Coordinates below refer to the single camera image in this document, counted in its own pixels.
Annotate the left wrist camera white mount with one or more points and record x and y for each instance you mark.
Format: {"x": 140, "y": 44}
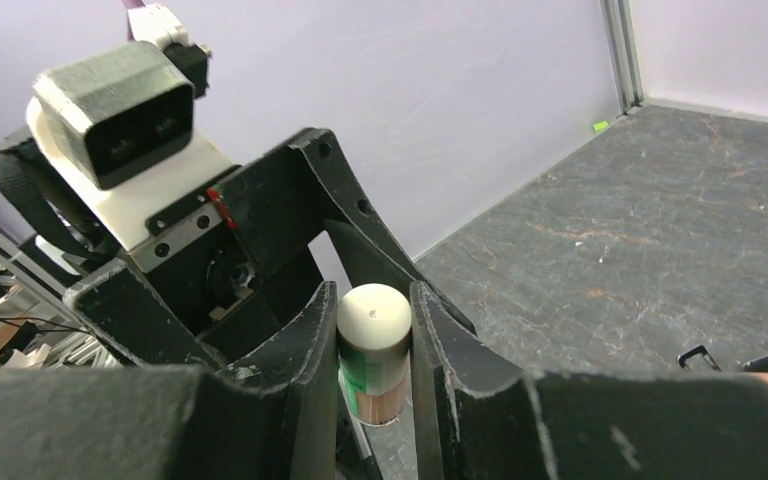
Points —
{"x": 119, "y": 126}

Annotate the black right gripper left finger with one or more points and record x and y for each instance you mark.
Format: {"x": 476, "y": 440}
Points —
{"x": 290, "y": 396}

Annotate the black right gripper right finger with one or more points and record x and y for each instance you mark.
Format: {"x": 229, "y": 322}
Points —
{"x": 472, "y": 412}

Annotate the white cap nail polish bottle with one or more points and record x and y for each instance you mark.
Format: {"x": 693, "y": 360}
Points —
{"x": 374, "y": 326}

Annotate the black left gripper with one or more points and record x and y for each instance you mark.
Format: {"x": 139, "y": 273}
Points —
{"x": 234, "y": 277}

